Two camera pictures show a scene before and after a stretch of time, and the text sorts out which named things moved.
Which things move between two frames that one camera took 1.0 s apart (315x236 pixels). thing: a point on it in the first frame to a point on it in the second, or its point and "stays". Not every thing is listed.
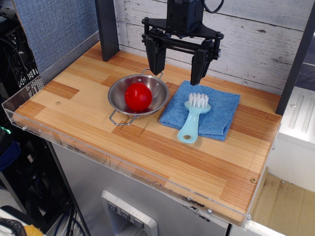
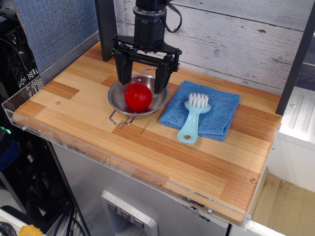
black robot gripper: (184, 29) to (148, 45)
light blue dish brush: (198, 103) stays
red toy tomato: (138, 96) stays
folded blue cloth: (212, 124) stays
